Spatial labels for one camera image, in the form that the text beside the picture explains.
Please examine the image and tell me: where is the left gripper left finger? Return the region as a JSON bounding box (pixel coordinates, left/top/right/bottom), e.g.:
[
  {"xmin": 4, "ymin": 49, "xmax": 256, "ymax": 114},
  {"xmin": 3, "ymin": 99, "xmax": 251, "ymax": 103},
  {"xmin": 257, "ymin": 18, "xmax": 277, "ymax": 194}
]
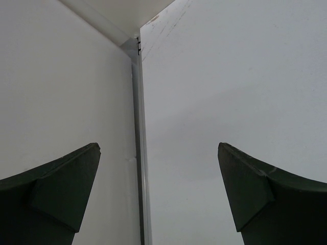
[{"xmin": 1, "ymin": 143, "xmax": 101, "ymax": 244}]

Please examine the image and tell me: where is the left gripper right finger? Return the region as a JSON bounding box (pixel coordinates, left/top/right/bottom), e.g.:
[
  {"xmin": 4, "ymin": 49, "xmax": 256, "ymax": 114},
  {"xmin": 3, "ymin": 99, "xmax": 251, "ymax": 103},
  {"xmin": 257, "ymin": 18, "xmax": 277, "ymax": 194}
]
[{"xmin": 218, "ymin": 142, "xmax": 326, "ymax": 244}]

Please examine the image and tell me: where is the aluminium left rail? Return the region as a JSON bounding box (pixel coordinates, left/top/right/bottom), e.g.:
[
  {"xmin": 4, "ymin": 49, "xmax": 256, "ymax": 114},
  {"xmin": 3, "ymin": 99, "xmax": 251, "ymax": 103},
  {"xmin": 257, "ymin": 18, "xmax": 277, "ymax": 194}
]
[{"xmin": 121, "ymin": 36, "xmax": 153, "ymax": 245}]

